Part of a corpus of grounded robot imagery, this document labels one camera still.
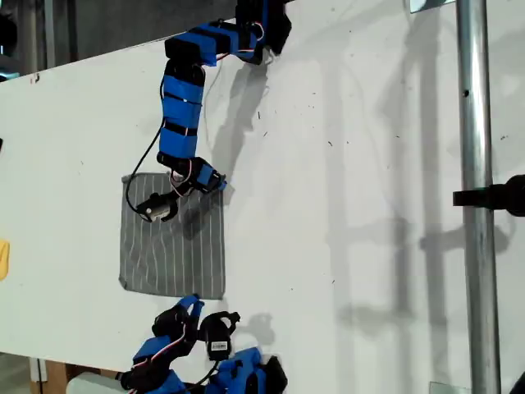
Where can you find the grey striped towel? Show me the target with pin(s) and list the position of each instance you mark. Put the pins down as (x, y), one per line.
(172, 254)

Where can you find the wooden table leg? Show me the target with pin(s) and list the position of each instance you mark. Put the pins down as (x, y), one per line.
(55, 377)

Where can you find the yellow object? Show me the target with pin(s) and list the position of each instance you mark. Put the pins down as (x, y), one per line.
(4, 260)

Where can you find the black clamp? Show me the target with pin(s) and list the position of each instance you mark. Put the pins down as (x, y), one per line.
(500, 195)

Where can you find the black camera box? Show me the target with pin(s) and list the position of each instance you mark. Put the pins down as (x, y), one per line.
(158, 209)
(217, 336)

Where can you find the steel post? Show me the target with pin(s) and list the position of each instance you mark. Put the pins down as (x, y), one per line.
(476, 123)

